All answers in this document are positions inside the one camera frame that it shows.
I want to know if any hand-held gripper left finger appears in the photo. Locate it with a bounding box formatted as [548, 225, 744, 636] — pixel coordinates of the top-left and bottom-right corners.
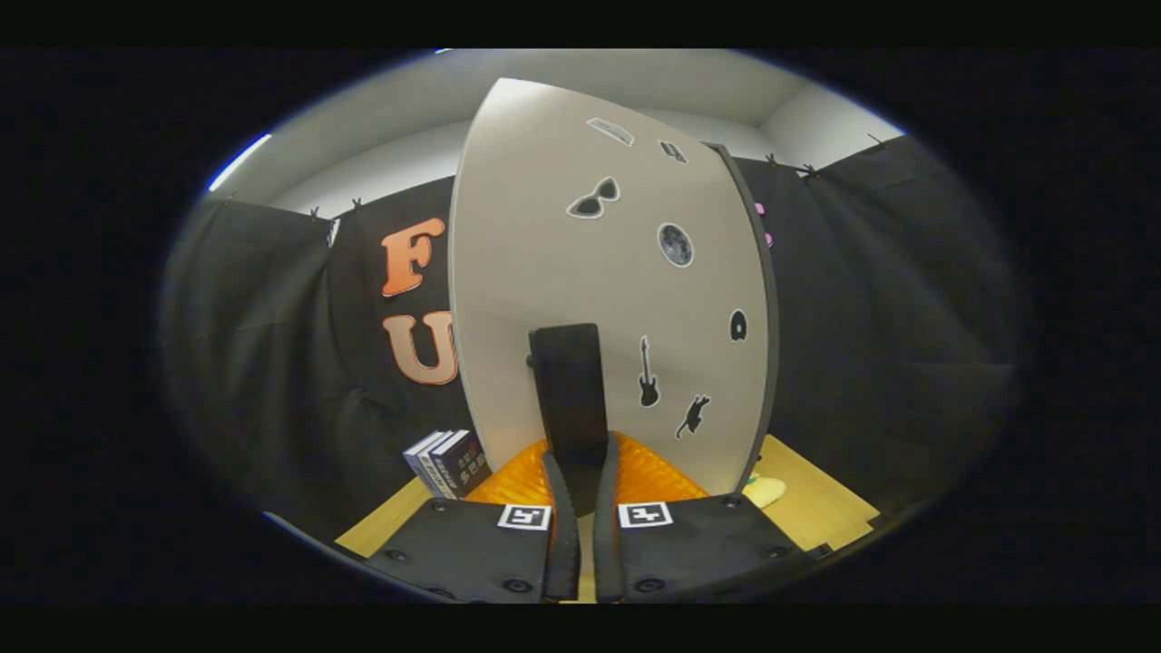
[363, 438, 581, 604]

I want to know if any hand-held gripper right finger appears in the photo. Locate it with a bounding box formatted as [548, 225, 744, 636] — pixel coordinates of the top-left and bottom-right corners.
[591, 432, 831, 604]

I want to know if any black door handle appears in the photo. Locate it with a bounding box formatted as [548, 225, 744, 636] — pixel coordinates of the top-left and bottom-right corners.
[529, 323, 610, 518]

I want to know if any white cabinet door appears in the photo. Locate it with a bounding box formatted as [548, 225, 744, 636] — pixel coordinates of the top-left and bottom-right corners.
[449, 77, 772, 498]

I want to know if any dark blue book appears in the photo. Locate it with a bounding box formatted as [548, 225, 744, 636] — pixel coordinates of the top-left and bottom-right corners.
[431, 428, 493, 500]

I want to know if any white spine book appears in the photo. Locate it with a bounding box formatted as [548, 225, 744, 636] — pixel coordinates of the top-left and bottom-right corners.
[417, 431, 463, 500]

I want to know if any pale blue book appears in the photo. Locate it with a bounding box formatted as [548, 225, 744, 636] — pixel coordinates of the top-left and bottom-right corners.
[403, 431, 450, 498]

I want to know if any yellow plush toy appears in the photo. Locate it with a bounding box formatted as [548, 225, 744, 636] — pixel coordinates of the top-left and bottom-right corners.
[742, 476, 788, 509]

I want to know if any narrow ceiling light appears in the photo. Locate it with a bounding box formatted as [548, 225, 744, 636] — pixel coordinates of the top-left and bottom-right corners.
[207, 133, 273, 192]

